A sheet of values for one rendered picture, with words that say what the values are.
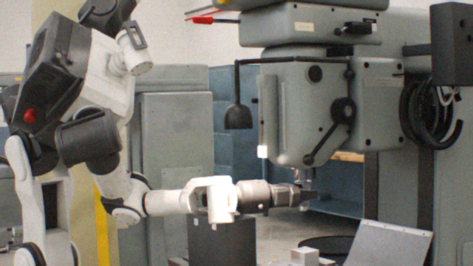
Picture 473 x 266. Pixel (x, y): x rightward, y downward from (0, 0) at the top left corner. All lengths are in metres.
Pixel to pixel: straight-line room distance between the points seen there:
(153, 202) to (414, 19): 0.90
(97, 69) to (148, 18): 9.78
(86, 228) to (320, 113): 1.91
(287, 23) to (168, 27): 10.00
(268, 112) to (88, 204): 1.80
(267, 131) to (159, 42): 9.85
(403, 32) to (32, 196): 1.16
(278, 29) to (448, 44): 0.43
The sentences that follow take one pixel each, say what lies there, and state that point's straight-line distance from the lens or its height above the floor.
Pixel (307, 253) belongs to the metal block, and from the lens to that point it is 1.69.
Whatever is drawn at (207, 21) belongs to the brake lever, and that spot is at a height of 1.70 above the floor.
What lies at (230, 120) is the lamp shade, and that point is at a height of 1.44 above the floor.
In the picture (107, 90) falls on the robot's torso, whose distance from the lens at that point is 1.57.
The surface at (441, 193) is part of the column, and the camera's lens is 1.85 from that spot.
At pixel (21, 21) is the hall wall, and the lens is 10.65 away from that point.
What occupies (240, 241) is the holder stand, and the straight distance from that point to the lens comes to 1.96.
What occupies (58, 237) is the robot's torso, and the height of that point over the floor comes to 1.10.
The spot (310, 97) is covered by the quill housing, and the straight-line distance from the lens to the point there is 1.58.
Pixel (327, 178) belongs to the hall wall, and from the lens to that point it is 8.26.
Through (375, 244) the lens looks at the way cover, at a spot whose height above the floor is 1.03.
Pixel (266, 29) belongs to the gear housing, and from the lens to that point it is 1.59.
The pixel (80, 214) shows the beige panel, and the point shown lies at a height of 0.93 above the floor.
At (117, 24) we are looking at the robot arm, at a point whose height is 1.71.
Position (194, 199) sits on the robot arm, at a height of 1.23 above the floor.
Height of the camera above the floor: 1.48
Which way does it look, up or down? 3 degrees down
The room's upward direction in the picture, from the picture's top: 1 degrees counter-clockwise
